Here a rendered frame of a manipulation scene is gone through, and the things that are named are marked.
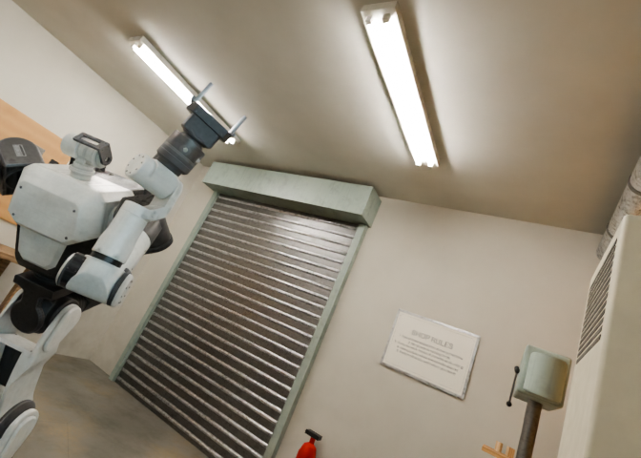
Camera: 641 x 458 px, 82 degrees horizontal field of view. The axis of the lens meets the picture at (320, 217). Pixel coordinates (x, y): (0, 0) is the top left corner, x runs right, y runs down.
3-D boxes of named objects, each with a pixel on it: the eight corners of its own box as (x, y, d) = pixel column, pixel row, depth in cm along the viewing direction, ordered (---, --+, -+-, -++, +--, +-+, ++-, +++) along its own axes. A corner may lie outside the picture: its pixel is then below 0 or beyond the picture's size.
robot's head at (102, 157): (92, 152, 108) (86, 129, 103) (116, 162, 107) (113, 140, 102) (73, 162, 103) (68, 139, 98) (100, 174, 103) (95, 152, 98)
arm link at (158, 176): (167, 142, 81) (131, 181, 80) (200, 171, 89) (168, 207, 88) (149, 130, 89) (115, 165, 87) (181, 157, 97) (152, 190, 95)
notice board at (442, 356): (463, 400, 257) (481, 336, 271) (463, 400, 256) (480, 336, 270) (380, 364, 291) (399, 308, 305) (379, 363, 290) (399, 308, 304)
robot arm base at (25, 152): (-19, 178, 109) (22, 167, 119) (11, 208, 109) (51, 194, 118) (-21, 142, 100) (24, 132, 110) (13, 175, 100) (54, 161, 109)
